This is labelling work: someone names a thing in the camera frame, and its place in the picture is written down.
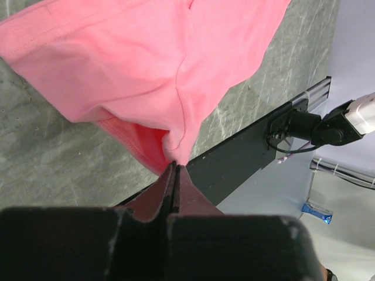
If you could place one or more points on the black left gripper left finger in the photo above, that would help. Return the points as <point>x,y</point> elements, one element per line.
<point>154,204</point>

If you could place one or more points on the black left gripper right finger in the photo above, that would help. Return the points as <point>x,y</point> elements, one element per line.
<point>189,199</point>

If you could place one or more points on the pink t shirt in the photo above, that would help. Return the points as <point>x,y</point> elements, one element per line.
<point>146,72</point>

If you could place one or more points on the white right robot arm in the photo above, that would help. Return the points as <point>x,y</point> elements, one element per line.
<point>345,124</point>

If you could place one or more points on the blue packet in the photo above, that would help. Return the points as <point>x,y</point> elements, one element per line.
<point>317,211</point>

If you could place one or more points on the aluminium frame rail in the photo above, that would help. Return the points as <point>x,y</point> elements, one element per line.
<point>318,93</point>

